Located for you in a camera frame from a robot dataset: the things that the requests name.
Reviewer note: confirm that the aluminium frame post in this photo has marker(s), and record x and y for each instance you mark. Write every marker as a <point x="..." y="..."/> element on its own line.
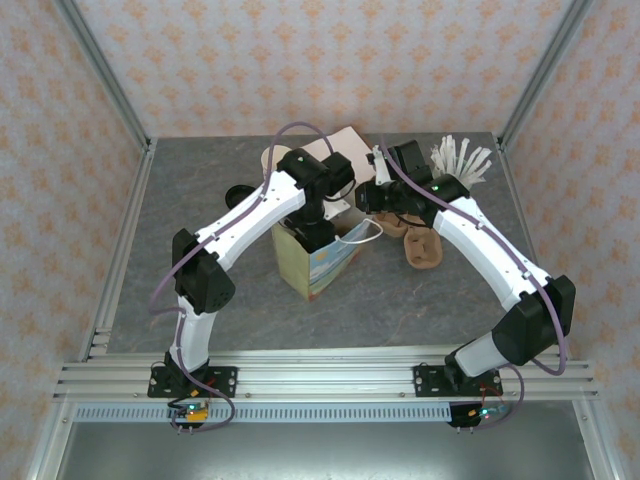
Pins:
<point x="544" y="70"/>
<point x="102" y="70"/>

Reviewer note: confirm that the grey metal base panel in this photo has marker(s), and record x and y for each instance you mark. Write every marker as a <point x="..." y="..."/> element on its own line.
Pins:
<point x="325" y="450"/>

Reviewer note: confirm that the stack of black lids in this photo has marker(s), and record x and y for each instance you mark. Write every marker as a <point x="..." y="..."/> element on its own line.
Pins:
<point x="237" y="194"/>

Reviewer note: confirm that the small control circuit board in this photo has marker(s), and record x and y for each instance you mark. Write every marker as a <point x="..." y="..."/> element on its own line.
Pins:
<point x="192" y="412"/>
<point x="482" y="414"/>

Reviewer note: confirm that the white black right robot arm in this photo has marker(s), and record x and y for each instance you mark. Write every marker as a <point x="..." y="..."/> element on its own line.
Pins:
<point x="490" y="250"/>

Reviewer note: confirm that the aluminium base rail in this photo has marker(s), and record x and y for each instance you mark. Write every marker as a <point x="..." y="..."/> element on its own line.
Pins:
<point x="325" y="375"/>

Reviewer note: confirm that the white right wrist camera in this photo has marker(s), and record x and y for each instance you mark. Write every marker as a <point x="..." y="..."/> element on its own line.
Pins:
<point x="382" y="170"/>

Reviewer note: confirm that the brown pulp cup carrier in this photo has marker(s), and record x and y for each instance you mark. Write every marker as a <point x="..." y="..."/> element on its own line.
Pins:
<point x="422" y="250"/>

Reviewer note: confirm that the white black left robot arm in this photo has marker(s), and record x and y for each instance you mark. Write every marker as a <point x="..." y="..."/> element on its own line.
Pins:
<point x="250" y="220"/>

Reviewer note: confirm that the printed paper bag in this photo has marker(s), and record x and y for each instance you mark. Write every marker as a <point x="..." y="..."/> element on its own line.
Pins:
<point x="290" y="265"/>

